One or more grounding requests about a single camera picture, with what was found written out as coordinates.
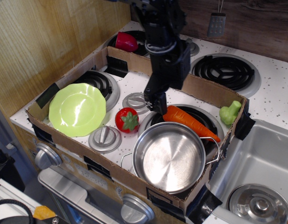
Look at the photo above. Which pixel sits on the silver oven front knob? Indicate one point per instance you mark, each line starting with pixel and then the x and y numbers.
pixel 46 157
pixel 135 211

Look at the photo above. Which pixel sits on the stainless steel pot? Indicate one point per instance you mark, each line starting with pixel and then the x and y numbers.
pixel 169 156

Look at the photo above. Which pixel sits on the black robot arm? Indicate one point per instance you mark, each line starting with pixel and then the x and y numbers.
pixel 162 21

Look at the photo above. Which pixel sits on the red toy strawberry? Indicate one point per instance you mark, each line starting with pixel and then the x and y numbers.
pixel 127 120

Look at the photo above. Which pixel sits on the dark red toy cup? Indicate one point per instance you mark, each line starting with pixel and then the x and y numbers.
pixel 126 42

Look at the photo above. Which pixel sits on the brown cardboard fence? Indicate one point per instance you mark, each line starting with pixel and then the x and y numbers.
pixel 103 172

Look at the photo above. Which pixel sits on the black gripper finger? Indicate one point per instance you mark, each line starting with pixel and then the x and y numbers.
pixel 149 100
pixel 160 103

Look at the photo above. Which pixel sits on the light green toy broccoli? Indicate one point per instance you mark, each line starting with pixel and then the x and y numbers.
pixel 228 114

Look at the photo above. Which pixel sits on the silver oven door handle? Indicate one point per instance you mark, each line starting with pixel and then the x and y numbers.
pixel 72 194

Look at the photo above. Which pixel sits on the light green plastic plate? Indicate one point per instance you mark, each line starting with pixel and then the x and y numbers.
pixel 77 110

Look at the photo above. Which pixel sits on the orange toy carrot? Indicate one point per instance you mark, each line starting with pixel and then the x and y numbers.
pixel 175 114

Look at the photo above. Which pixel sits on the silver stovetop knob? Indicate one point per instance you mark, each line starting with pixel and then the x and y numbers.
pixel 105 139
pixel 194 48
pixel 136 101

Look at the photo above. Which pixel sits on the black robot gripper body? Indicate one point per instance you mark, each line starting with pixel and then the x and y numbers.
pixel 169 70

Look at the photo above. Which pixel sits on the hanging metal spatula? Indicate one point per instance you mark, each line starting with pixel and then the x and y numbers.
pixel 217 22

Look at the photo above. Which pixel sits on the silver pot lid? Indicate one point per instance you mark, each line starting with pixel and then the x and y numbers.
pixel 258 204

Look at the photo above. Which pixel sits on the grey toy sink basin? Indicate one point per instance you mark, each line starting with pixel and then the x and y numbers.
pixel 261 158

